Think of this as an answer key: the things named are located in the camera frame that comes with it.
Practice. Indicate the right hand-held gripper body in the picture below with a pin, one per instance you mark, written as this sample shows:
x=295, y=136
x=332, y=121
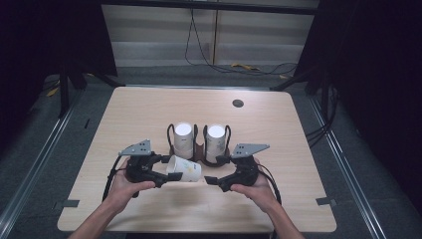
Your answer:
x=245, y=169

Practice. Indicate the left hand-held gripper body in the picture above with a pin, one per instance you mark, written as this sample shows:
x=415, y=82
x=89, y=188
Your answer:
x=139, y=166

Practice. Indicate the stack of white paper cups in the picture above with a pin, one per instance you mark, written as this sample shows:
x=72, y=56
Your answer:
x=183, y=141
x=215, y=142

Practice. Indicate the single white printed paper cup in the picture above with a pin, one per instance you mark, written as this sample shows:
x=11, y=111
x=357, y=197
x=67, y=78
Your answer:
x=185, y=169

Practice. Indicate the wooden cup holder black rods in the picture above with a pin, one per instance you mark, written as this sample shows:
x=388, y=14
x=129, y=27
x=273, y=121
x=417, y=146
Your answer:
x=200, y=154

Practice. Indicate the person's right hand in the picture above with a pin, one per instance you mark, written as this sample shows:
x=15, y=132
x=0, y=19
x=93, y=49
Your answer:
x=258, y=192

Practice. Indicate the person's left hand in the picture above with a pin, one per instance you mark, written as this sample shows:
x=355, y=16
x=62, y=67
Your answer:
x=122, y=191

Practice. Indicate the dark round table grommet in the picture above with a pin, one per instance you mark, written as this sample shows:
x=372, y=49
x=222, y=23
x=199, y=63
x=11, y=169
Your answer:
x=238, y=103

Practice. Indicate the grey tape strip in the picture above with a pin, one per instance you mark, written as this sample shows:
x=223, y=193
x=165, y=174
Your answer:
x=68, y=203
x=325, y=201

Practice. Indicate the yellow scrap on floor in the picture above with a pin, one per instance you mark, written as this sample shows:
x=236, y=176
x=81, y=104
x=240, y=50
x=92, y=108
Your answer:
x=245, y=66

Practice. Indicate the black stand leg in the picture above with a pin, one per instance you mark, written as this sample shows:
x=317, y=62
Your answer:
x=292, y=81
x=63, y=93

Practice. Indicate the black curtain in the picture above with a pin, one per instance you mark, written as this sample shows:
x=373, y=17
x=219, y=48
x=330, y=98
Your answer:
x=375, y=83
x=40, y=43

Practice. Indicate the metal floor rail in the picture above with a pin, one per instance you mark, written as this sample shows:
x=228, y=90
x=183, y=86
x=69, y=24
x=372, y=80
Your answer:
x=40, y=156
x=345, y=166

